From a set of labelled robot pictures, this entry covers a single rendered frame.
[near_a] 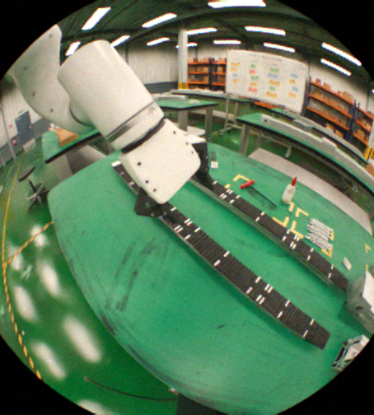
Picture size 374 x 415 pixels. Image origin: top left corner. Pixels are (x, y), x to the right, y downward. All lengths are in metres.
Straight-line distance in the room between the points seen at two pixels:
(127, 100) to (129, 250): 0.37
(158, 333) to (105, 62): 0.46
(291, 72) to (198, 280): 3.04
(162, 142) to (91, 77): 0.13
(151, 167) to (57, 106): 0.19
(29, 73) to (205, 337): 0.53
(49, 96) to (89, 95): 0.11
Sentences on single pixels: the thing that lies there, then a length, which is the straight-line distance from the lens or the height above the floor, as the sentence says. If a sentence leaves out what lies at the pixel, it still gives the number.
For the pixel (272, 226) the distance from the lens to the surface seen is 0.50.
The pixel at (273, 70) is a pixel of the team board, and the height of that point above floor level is 1.62.
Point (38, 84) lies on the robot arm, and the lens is 0.28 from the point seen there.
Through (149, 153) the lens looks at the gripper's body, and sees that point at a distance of 0.22.
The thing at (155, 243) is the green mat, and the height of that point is 0.78.
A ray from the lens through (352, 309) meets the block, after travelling 0.61.
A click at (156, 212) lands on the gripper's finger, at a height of 0.96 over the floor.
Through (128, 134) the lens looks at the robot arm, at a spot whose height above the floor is 1.10.
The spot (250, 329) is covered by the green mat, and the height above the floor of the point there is 0.78.
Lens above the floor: 1.15
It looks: 45 degrees down
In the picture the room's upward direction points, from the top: straight up
